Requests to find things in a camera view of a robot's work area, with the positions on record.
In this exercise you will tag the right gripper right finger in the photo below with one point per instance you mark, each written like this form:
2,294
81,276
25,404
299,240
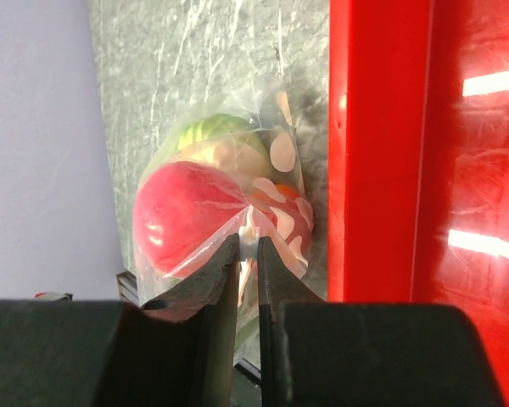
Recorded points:
316,353

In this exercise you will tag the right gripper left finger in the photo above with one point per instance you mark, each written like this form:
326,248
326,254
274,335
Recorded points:
176,350

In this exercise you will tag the red apple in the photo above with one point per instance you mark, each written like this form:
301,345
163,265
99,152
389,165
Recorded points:
179,207

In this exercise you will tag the red yellow peach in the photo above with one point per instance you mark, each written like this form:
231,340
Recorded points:
291,215

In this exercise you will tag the clear zip top bag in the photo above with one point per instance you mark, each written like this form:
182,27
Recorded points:
263,101

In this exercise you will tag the light green cabbage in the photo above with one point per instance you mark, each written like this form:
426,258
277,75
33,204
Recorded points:
229,143

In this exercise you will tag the red plastic bin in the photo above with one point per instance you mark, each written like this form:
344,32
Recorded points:
419,159

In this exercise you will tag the aluminium frame rail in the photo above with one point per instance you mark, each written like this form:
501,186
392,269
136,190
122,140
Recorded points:
127,287

